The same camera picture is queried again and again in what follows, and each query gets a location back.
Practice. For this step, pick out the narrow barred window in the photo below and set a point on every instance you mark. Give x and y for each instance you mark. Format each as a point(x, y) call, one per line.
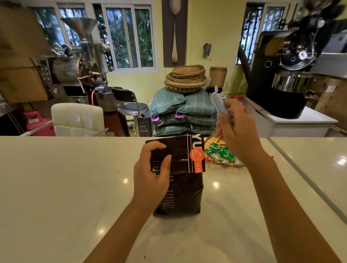
point(254, 29)

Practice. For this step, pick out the pile of green candy packets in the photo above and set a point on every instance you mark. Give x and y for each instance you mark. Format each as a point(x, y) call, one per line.
point(221, 154)

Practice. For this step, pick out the person's left forearm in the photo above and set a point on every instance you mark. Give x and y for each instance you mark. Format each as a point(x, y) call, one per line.
point(122, 233)

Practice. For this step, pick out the orange woven tray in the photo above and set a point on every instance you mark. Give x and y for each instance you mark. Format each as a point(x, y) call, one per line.
point(210, 159)

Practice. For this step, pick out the person's right hand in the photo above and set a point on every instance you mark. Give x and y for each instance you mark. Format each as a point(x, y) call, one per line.
point(240, 135)

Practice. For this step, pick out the dark-rimmed flat woven basket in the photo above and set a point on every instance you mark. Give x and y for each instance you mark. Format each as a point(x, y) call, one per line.
point(181, 89)

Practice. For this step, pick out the person's right forearm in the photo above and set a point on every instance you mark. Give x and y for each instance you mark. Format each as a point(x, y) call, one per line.
point(284, 216)

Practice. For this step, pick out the small flat woven basket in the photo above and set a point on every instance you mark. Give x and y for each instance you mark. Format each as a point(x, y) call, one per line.
point(188, 71)

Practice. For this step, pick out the grey wall scoop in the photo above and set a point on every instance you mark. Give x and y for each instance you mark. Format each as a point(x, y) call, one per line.
point(207, 50)

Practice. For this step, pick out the black coffee roaster machine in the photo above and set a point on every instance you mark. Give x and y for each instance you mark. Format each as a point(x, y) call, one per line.
point(287, 67)

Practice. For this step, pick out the wooden spoon wall panel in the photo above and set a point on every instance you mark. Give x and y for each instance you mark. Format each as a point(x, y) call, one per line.
point(175, 32)

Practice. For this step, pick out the wide flat woven basket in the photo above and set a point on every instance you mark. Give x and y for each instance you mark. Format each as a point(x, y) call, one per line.
point(185, 81)

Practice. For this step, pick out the black bar stool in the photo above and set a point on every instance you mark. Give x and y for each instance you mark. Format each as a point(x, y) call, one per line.
point(130, 105)

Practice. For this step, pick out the person's left thumb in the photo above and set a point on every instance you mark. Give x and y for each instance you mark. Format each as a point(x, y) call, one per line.
point(166, 168)

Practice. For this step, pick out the person's right fingers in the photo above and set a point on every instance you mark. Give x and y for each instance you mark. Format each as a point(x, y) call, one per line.
point(230, 116)

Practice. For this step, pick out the person's left hand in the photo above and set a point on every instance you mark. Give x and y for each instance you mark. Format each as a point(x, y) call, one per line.
point(147, 184)

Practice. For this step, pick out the white padded chair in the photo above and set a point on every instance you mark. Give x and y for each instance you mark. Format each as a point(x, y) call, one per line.
point(77, 120)

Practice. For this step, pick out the white cabinet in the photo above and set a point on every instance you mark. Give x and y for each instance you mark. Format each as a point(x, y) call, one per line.
point(295, 124)

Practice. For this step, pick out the stack of blue-grey sacks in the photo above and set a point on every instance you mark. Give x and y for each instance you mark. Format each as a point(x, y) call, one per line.
point(181, 111)

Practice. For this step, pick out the pink bag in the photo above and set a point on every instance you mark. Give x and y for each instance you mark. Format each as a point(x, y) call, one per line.
point(38, 123)

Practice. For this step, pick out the large cardboard box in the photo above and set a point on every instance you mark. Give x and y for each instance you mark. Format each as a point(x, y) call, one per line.
point(19, 54)

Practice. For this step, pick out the silver coffee roaster machine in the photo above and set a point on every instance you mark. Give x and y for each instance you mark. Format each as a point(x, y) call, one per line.
point(78, 65)

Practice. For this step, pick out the wide barred window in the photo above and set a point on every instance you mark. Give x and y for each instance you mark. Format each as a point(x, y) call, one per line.
point(122, 35)

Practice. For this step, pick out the dark brown coffee bag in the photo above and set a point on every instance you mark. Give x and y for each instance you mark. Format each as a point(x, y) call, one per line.
point(184, 189)

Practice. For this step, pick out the tall woven basket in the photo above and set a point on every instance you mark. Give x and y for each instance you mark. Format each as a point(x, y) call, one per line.
point(218, 77)

